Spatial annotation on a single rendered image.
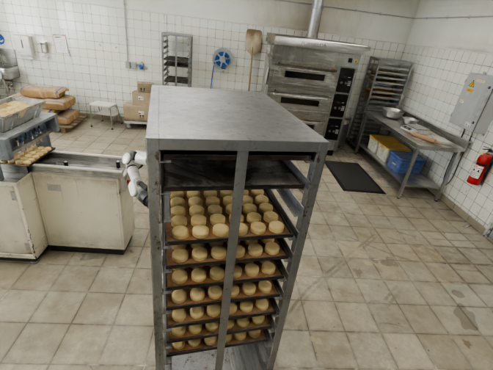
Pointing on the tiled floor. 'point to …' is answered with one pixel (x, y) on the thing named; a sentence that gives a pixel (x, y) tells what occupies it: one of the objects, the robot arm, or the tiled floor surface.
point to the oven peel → (252, 45)
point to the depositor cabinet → (21, 219)
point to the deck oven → (312, 80)
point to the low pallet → (72, 124)
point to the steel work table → (414, 150)
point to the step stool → (105, 111)
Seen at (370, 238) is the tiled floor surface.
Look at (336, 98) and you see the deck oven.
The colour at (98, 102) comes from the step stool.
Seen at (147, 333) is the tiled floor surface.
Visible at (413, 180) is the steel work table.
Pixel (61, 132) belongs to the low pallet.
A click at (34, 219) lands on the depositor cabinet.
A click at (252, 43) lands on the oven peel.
